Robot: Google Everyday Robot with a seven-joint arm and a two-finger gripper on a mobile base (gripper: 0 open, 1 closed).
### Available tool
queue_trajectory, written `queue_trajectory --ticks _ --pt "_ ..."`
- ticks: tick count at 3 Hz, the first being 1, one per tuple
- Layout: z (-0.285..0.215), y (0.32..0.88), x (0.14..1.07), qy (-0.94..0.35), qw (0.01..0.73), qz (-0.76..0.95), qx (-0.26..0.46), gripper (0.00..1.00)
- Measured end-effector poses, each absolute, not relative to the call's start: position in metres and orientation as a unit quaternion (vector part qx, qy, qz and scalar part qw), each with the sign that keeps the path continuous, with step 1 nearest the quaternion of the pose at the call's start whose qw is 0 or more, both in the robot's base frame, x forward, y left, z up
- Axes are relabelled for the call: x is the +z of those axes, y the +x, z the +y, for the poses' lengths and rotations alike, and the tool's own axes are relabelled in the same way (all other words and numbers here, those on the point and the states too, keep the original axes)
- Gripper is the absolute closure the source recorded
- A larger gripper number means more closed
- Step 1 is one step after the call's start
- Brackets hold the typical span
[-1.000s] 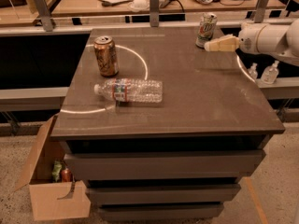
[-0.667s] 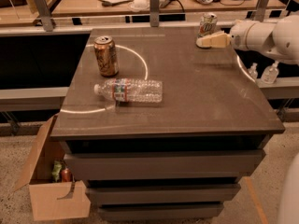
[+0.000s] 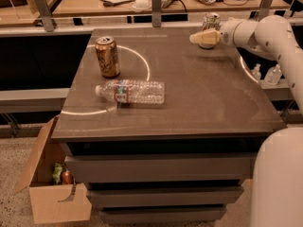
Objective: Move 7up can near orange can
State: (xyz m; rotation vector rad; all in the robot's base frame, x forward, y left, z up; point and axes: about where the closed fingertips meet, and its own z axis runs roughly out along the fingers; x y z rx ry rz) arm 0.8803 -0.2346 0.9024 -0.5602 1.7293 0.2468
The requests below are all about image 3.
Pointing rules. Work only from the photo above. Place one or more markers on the metal bracket left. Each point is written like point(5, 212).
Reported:
point(45, 14)

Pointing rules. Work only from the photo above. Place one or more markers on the open cardboard box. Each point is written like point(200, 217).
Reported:
point(51, 203)

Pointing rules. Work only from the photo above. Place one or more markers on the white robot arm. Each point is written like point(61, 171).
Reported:
point(277, 188)

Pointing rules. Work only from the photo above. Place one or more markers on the metal bracket right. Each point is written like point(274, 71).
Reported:
point(264, 9)

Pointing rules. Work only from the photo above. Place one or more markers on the orange soda can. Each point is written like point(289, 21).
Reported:
point(107, 55)

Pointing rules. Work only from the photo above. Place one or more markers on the white face mask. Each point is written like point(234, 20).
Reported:
point(140, 5)

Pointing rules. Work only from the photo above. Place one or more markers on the green snack bag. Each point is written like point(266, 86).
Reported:
point(56, 175)

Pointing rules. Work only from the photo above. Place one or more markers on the clear plastic water bottle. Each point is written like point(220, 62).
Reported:
point(132, 91)

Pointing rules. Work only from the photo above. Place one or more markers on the red can in box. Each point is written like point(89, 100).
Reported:
point(67, 177)

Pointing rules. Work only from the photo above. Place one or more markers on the metal bracket middle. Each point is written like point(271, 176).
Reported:
point(156, 13)

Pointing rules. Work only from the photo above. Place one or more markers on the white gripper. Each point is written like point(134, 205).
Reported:
point(229, 35)

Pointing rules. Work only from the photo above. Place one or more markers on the white green 7up can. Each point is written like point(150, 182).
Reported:
point(211, 20)

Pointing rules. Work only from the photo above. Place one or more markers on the clear bottle on shelf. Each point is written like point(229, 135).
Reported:
point(273, 75)
point(256, 72)

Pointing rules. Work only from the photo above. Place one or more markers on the grey drawer cabinet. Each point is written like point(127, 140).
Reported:
point(182, 160)

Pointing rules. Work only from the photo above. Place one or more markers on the metal bracket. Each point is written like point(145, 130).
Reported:
point(45, 14)
point(156, 13)
point(264, 9)

